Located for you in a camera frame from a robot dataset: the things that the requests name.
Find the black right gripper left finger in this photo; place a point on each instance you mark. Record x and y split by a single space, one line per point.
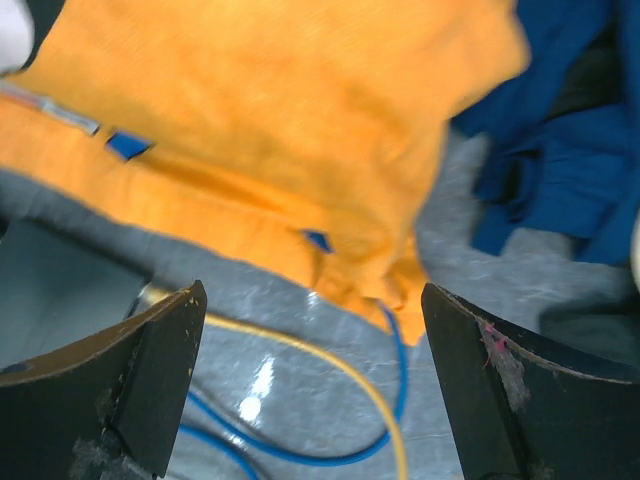
109 405

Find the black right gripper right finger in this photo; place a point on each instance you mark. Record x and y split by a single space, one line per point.
522 406

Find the black network switch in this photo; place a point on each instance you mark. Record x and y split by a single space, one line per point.
57 289

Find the blue and black garment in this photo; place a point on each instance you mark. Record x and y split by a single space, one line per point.
564 134

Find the orange Mickey Mouse pillow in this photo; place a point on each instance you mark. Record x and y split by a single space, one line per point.
301 137

